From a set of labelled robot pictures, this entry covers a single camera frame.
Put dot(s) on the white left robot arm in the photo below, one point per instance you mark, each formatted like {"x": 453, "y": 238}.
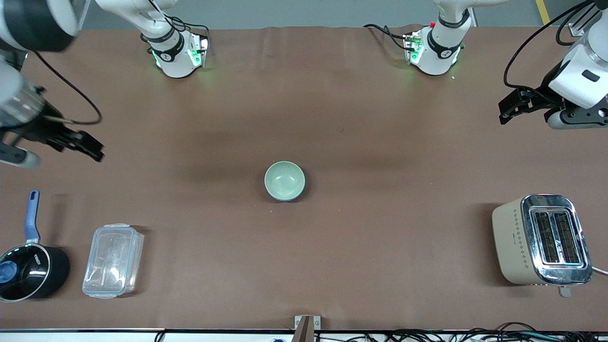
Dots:
{"x": 582, "y": 71}

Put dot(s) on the brown table cover sheet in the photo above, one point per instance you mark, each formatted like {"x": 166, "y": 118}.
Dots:
{"x": 304, "y": 266}

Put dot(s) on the glass lid blue knob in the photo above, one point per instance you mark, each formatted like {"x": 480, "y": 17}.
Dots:
{"x": 21, "y": 270}

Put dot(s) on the metal table edge bracket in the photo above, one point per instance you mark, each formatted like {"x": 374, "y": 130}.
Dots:
{"x": 307, "y": 327}

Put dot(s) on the beige chrome toaster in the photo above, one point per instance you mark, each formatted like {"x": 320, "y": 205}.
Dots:
{"x": 536, "y": 240}

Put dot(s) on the clear plastic food container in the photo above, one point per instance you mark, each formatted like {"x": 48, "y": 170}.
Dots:
{"x": 113, "y": 261}

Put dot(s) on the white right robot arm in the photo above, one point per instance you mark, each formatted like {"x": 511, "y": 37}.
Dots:
{"x": 28, "y": 23}

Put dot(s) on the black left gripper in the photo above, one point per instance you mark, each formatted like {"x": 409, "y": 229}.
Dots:
{"x": 541, "y": 96}

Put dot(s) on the small metal corner bracket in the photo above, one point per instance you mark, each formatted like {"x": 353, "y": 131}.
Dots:
{"x": 577, "y": 30}

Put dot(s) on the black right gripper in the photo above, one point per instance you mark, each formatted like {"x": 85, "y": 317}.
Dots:
{"x": 42, "y": 129}

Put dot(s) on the pale green bowl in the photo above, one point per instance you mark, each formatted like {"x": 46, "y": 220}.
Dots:
{"x": 284, "y": 179}

